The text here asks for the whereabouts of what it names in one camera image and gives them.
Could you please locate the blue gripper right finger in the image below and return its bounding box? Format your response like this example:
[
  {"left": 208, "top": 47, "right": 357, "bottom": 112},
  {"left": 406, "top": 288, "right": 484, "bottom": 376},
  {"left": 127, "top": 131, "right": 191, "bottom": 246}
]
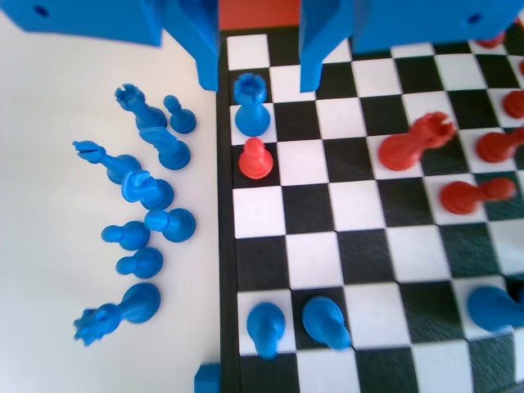
[{"left": 300, "top": 0, "right": 524, "bottom": 92}]

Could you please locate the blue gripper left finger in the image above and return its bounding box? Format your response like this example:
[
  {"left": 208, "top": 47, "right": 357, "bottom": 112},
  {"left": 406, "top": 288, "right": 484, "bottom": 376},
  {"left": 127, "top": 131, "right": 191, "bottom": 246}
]
[{"left": 0, "top": 0, "right": 221, "bottom": 92}]

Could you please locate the blue chess rook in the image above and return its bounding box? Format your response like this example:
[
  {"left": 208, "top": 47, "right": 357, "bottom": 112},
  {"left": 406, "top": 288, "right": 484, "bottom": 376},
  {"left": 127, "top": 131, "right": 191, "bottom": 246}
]
[
  {"left": 232, "top": 72, "right": 272, "bottom": 138},
  {"left": 113, "top": 83, "right": 169, "bottom": 130}
]

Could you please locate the red chess rook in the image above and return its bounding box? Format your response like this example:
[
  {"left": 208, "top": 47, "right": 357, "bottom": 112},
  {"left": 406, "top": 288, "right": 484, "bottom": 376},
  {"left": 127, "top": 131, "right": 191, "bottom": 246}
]
[{"left": 378, "top": 111, "right": 458, "bottom": 173}]

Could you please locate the blue chess pawn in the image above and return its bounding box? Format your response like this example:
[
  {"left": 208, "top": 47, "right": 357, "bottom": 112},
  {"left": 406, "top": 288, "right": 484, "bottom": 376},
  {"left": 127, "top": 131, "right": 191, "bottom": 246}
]
[
  {"left": 163, "top": 94, "right": 197, "bottom": 135},
  {"left": 143, "top": 207, "right": 197, "bottom": 243},
  {"left": 246, "top": 301, "right": 287, "bottom": 361},
  {"left": 101, "top": 219, "right": 151, "bottom": 251},
  {"left": 115, "top": 246, "right": 165, "bottom": 279},
  {"left": 301, "top": 296, "right": 353, "bottom": 352}
]

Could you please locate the blue chess bishop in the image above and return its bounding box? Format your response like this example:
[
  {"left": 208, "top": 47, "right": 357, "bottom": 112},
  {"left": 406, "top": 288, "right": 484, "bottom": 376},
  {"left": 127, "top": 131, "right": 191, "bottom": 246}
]
[{"left": 72, "top": 139, "right": 142, "bottom": 185}]

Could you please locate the blue chess knight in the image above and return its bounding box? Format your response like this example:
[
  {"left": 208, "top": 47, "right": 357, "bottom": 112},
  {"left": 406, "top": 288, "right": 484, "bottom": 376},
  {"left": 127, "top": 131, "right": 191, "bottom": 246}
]
[
  {"left": 138, "top": 125, "right": 192, "bottom": 171},
  {"left": 120, "top": 169, "right": 175, "bottom": 210}
]

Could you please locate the blue chess queen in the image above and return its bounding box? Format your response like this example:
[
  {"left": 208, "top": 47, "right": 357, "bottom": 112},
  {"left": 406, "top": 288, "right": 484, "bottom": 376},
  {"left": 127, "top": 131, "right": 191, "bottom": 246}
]
[{"left": 72, "top": 282, "right": 161, "bottom": 348}]

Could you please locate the blue chess king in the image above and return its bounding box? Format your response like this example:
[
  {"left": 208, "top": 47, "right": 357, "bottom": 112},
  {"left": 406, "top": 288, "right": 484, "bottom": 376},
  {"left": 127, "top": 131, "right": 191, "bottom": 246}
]
[{"left": 466, "top": 285, "right": 524, "bottom": 333}]

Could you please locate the black white chessboard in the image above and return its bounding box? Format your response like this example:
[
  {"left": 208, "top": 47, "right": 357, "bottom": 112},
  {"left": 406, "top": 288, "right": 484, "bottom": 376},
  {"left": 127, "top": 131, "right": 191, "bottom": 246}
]
[{"left": 216, "top": 24, "right": 524, "bottom": 393}]

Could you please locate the red base plate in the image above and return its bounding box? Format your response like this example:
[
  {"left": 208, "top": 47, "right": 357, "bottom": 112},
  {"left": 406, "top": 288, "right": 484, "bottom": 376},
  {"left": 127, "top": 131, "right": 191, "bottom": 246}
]
[{"left": 219, "top": 0, "right": 304, "bottom": 30}]

